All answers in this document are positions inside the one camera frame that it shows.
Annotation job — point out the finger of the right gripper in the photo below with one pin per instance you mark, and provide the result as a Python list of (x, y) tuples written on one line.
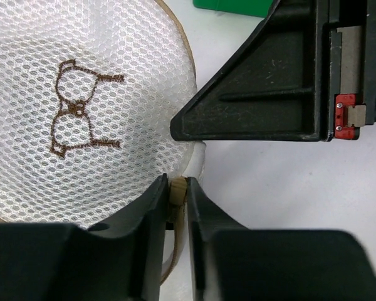
[(271, 88)]

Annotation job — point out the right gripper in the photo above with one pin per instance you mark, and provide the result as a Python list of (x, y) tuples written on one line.
[(351, 45)]

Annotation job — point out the green plastic tray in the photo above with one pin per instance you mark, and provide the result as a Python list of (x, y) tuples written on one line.
[(257, 8)]

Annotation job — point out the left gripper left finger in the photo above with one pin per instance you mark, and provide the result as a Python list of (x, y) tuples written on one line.
[(132, 245)]

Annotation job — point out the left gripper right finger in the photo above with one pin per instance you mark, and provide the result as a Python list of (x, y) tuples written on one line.
[(221, 250)]

